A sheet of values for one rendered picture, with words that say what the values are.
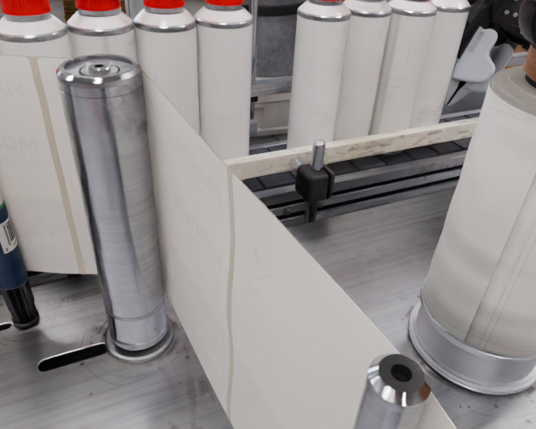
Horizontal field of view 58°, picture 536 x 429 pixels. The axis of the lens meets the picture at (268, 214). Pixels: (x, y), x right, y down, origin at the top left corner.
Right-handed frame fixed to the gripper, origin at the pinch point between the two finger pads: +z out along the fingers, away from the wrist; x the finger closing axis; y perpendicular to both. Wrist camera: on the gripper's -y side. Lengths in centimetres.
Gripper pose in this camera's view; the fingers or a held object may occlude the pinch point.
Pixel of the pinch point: (447, 92)
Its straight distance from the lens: 65.2
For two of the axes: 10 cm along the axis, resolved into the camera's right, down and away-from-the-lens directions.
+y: 4.1, 5.4, -7.3
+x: 7.7, 2.3, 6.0
